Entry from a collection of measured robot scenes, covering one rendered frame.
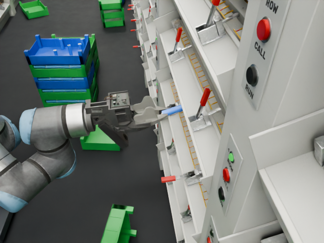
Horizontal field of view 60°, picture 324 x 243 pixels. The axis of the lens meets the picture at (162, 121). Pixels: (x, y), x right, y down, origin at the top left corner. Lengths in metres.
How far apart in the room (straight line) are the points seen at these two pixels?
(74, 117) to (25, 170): 0.19
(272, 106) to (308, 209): 0.09
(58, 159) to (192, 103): 0.41
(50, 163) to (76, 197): 0.58
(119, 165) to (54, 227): 0.40
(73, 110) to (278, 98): 0.58
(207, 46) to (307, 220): 0.29
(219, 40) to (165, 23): 0.49
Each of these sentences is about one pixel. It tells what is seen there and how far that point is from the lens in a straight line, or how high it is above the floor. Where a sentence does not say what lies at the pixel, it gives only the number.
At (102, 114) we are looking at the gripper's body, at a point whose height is 0.65.
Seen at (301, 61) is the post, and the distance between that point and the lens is 0.22.
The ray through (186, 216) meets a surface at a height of 0.37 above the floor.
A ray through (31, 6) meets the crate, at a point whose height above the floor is 0.01.
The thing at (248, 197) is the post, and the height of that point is 0.85.
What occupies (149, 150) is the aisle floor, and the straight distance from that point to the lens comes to 1.50.
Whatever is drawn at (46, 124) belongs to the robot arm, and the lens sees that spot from 0.76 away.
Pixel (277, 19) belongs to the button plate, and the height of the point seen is 1.04.
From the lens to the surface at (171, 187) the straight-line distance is 1.17.
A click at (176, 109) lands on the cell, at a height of 0.63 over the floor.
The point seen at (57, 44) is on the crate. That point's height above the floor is 0.34.
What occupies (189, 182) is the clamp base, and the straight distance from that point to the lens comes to 0.72.
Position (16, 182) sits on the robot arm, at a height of 0.54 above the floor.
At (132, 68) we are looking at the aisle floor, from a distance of 2.14.
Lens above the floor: 1.12
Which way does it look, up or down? 43 degrees down
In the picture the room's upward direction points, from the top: straight up
